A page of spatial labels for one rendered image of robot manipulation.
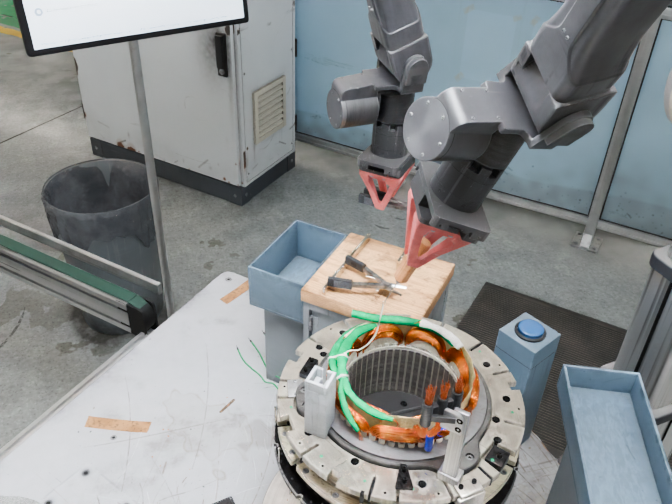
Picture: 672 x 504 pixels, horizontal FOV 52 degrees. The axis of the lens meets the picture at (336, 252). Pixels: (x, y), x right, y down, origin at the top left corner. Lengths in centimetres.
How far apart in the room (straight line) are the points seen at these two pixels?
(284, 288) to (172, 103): 227
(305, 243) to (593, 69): 82
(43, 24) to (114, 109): 205
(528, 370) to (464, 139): 59
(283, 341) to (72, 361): 146
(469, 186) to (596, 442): 47
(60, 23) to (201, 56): 155
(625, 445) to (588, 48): 62
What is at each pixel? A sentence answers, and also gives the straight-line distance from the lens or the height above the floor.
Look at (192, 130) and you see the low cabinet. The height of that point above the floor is 34.
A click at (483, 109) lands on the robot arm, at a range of 61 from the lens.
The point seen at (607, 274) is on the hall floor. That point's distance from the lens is 318.
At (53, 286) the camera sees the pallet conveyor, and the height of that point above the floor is 71.
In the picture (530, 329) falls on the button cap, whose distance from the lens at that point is 113.
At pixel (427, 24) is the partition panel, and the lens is 318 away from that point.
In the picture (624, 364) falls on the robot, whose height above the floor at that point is 96.
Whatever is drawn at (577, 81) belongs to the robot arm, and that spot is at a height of 156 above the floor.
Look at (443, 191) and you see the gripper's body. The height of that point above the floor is 142.
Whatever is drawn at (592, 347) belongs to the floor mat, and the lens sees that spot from 276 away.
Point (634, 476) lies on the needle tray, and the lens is 101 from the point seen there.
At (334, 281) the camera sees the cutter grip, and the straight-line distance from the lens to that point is 108.
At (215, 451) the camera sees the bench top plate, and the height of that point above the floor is 78.
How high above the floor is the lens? 176
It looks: 36 degrees down
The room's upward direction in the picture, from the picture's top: 2 degrees clockwise
